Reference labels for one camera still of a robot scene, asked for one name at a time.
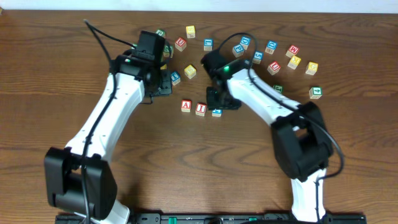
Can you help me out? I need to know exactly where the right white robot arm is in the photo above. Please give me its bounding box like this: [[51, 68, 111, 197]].
[[201, 57, 333, 222]]

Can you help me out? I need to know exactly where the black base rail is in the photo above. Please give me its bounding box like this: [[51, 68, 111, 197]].
[[55, 207, 368, 224]]

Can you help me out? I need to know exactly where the green Z wooden block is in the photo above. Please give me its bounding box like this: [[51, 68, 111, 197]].
[[163, 45, 174, 58]]

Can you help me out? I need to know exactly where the blue d wooden block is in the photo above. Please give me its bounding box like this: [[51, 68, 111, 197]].
[[265, 40, 278, 55], [239, 36, 251, 50]]

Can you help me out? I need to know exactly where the blue 5 wooden block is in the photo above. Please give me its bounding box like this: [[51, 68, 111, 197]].
[[252, 51, 264, 64]]

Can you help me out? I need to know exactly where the yellow ladybug wooden block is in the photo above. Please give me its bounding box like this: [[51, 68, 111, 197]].
[[184, 65, 197, 79]]

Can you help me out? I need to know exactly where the yellow X wooden block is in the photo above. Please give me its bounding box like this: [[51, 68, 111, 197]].
[[287, 55, 301, 70]]

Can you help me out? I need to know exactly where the yellow S wooden block top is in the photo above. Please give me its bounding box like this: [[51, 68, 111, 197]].
[[186, 26, 196, 39]]

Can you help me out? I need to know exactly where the red M wooden block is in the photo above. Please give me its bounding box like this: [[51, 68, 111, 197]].
[[285, 45, 300, 58]]

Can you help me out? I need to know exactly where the green j wooden block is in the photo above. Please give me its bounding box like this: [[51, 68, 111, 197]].
[[155, 29, 166, 38], [273, 85, 284, 93]]

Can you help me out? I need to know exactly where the red u wooden block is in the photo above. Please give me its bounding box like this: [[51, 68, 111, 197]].
[[175, 37, 187, 52], [267, 61, 280, 75]]

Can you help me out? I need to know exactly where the yellow G wooden block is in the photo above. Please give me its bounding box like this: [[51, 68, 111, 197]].
[[305, 62, 318, 75]]

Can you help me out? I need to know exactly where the red U wooden block left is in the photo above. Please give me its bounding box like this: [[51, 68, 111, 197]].
[[175, 37, 187, 52]]

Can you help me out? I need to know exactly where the green 4 wooden block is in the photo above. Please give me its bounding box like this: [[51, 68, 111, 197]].
[[309, 86, 323, 99]]

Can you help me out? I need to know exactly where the blue L wooden block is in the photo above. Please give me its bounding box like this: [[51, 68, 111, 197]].
[[203, 39, 214, 51]]

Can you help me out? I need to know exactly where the blue P wooden block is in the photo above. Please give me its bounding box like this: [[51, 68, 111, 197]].
[[233, 44, 245, 58]]

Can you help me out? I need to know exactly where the blue D wooden block left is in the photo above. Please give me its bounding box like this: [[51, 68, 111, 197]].
[[239, 36, 251, 50]]

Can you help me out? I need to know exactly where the green J wooden block right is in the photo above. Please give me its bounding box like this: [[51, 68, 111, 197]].
[[273, 85, 284, 93]]

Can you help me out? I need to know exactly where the blue D wooden block right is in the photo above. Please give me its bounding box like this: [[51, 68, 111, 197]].
[[265, 40, 278, 55]]

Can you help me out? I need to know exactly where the blue T wooden block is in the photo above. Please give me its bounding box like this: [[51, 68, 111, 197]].
[[170, 72, 181, 86]]

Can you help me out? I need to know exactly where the red U wooden block right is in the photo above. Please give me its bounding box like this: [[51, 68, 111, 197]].
[[267, 61, 280, 75]]

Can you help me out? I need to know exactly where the red I wooden block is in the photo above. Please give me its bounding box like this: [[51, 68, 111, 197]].
[[195, 103, 207, 116]]

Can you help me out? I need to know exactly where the green J wooden block top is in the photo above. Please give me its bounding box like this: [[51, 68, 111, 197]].
[[155, 29, 166, 38]]

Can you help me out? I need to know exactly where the red A wooden block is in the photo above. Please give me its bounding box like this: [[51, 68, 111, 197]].
[[181, 100, 192, 113]]

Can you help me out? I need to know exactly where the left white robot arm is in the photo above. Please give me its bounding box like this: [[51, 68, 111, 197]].
[[44, 55, 172, 223]]

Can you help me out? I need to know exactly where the blue 2 wooden block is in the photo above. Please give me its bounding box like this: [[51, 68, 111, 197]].
[[212, 110, 223, 117]]

